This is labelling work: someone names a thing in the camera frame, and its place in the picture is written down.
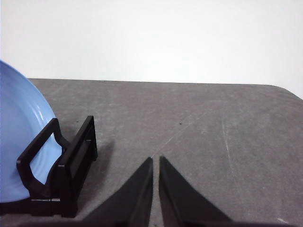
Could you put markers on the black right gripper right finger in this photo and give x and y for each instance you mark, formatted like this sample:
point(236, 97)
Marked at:
point(180, 203)

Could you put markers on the black plate rack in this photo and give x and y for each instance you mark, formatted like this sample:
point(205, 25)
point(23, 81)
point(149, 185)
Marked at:
point(64, 189)

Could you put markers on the blue plate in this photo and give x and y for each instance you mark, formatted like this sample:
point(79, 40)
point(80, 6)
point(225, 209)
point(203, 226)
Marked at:
point(19, 118)

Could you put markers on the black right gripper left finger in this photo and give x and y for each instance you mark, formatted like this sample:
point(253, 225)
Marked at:
point(132, 203)

